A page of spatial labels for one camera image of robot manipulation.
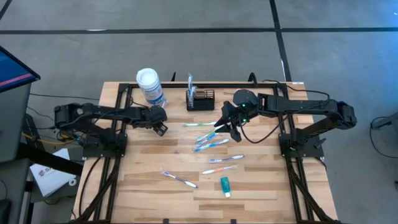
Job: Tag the grey white toothbrush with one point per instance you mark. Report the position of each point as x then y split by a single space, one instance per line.
190 84

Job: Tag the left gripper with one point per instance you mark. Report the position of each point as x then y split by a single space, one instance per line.
157 115

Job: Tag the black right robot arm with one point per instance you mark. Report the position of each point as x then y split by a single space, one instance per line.
295 104

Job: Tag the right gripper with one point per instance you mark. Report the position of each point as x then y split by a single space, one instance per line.
236 115

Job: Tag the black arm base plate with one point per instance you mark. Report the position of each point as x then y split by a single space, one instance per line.
121 149
286 151

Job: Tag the computer monitor blue screen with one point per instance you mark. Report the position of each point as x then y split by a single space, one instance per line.
12 73

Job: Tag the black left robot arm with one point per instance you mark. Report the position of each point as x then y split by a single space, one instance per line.
102 112

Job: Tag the white wipes canister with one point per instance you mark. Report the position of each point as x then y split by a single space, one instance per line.
149 81

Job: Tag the purple white toothbrush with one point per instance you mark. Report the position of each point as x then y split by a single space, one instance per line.
227 159
179 179

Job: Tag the white tape roll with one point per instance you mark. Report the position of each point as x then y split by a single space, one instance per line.
70 182

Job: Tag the white paper booklet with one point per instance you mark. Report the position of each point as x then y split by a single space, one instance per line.
49 180

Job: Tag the black desk beam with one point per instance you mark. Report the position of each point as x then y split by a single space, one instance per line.
46 158

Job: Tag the orange toothbrush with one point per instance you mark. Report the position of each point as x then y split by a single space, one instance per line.
219 169

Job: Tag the grey cabinet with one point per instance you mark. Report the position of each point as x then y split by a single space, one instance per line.
12 124

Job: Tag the grey metal stand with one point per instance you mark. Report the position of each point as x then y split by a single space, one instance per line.
388 121

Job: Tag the teal toothbrush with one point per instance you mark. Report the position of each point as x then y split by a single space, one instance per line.
209 133

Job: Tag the green toothbrush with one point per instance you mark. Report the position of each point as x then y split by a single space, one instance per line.
199 124

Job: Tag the teal mouthwash bottle white cap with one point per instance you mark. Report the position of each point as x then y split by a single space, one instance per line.
225 185

